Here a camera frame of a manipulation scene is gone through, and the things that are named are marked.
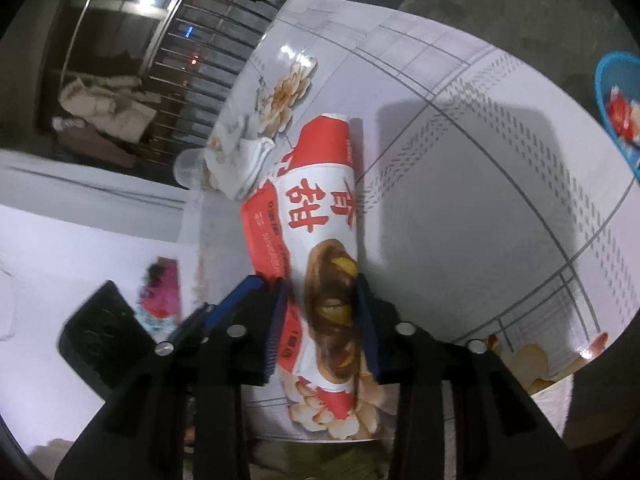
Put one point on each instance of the pink patterned packet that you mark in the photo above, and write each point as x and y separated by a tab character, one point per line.
161	290

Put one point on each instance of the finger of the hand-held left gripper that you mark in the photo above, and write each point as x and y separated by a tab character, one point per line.
235	297

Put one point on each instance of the metal railing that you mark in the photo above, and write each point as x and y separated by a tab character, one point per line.
210	35

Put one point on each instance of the red wrapper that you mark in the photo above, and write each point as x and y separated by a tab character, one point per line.
622	112

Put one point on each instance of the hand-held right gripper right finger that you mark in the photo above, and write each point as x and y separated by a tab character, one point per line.
367	330

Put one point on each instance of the clear plastic cup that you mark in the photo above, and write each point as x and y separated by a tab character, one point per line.
189	169

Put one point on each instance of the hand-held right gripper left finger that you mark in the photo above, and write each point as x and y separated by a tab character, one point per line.
275	332

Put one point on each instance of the red white snack bag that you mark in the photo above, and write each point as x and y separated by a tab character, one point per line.
320	210

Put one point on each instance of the pile of cardboard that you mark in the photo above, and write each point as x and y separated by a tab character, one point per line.
105	110

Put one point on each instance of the blue plastic basket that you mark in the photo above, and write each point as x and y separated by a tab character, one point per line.
602	75

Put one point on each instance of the crumpled white tissue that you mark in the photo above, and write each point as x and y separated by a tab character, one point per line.
245	160

